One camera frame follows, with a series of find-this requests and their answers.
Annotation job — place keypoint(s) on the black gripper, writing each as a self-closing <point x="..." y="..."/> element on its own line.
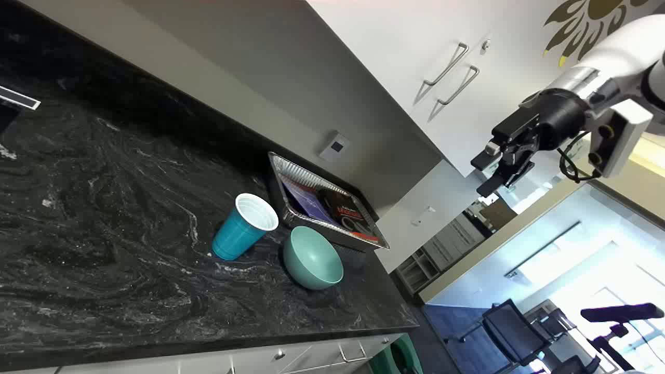
<point x="547" y="118"/>

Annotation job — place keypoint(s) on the light blue plastic cup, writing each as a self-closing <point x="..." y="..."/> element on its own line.
<point x="234" y="236"/>

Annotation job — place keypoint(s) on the teal bowl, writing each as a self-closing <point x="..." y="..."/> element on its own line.
<point x="313" y="261"/>

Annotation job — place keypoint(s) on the small round cabinet lock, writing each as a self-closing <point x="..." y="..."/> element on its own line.
<point x="485" y="47"/>

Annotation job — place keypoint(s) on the black office chair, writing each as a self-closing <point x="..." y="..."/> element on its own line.
<point x="512" y="334"/>

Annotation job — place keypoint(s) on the black padded exercise machine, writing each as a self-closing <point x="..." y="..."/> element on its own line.
<point x="620" y="313"/>

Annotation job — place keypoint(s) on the purple book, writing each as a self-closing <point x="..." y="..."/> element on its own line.
<point x="307" y="201"/>

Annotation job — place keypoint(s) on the green bin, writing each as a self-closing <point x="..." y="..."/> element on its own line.
<point x="396" y="356"/>

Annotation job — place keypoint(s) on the small silver drawer knob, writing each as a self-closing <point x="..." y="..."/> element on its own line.
<point x="278" y="355"/>

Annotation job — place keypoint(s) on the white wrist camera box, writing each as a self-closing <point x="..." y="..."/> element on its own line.
<point x="624" y="136"/>

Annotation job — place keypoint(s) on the white wall switch plate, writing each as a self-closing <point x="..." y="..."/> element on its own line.
<point x="334" y="147"/>

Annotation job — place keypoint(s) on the gold flower wall decal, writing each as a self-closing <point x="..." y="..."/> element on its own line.
<point x="589" y="24"/>

